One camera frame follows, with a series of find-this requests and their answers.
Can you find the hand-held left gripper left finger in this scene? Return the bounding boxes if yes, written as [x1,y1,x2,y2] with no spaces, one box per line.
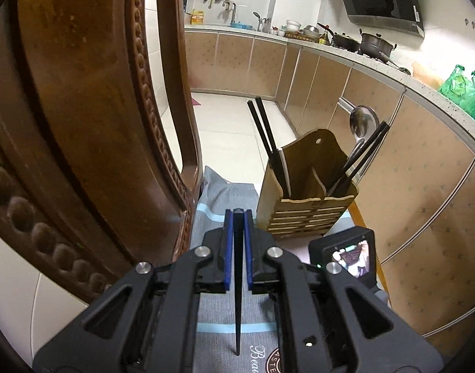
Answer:
[32,209,238,373]

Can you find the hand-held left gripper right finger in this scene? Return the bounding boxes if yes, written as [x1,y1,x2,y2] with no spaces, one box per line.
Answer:
[243,209,444,373]

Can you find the black chopstick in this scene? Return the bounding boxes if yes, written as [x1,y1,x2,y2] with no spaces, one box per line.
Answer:
[327,121,387,197]
[233,209,244,356]
[255,98,292,197]
[247,100,289,199]
[336,124,390,197]

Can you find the wooden utensil holder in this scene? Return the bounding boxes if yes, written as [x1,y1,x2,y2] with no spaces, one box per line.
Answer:
[257,129,359,237]

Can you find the metal ladle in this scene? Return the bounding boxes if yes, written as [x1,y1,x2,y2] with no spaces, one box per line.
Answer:
[340,106,380,187]

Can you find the striped grey pink cloth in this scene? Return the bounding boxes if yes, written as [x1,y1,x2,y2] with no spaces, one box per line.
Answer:
[189,165,389,373]

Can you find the beige kitchen cabinets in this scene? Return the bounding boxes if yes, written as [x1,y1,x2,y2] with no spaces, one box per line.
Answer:
[185,31,475,358]

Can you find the speckled kitchen countertop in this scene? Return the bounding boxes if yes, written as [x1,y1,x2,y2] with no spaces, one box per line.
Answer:
[185,23,475,152]

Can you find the green plastic bag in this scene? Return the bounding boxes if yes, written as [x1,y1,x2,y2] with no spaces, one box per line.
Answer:
[437,64,475,121]

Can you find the black cooking pot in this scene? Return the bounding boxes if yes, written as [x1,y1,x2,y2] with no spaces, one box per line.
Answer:
[332,33,361,53]

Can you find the lidded metal pot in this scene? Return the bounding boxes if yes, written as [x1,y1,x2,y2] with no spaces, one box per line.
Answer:
[359,33,398,57]

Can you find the carved wooden chair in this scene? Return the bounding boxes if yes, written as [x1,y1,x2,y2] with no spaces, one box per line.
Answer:
[0,0,205,313]

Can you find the sink faucet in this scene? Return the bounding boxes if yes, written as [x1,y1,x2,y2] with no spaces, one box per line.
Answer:
[253,12,271,32]

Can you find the metal wall faucet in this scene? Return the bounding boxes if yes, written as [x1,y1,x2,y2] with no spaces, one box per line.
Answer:
[222,1,238,24]

